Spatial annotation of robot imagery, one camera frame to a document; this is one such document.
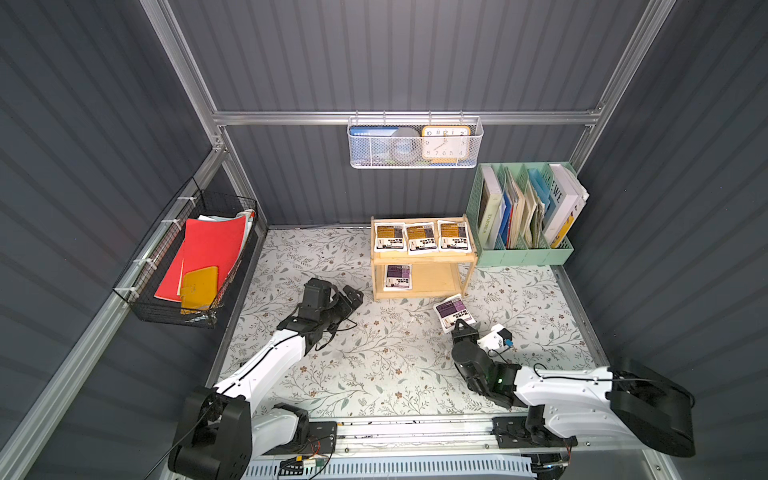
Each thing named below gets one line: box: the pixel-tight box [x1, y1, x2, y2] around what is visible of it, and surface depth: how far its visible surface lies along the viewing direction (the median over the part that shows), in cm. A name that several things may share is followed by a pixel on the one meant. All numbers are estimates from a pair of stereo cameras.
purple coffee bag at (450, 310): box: [433, 293, 477, 333], surface depth 87 cm
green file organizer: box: [466, 162, 577, 266], surface depth 104 cm
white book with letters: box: [543, 164, 590, 248], surface depth 100 cm
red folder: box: [154, 216, 246, 303], surface depth 75 cm
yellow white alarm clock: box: [421, 125, 471, 164], surface depth 90 cm
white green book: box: [477, 165, 503, 250], surface depth 101 cm
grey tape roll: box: [390, 127, 422, 164], surface depth 89 cm
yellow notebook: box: [180, 266, 219, 310], surface depth 69 cm
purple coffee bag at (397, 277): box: [383, 264, 413, 292], surface depth 104 cm
